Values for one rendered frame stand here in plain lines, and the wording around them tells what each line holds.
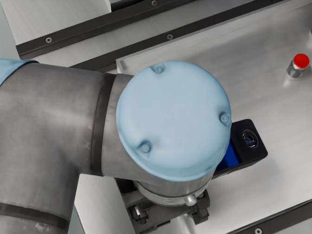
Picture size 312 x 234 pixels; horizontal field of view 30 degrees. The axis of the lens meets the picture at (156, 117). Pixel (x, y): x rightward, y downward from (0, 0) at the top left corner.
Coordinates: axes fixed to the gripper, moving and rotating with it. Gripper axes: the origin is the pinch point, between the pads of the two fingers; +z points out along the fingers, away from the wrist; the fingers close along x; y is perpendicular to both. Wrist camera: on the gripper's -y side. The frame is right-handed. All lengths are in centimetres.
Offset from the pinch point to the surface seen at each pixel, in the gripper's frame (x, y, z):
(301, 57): -10.8, -21.3, -0.4
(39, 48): -26.0, 10.0, 1.8
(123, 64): -19.6, 0.3, 1.9
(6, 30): -81, 20, 92
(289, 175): 2.2, -14.2, 4.0
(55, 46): -25.9, 7.8, 2.5
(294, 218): 7.5, -11.8, 2.1
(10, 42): -77, 20, 92
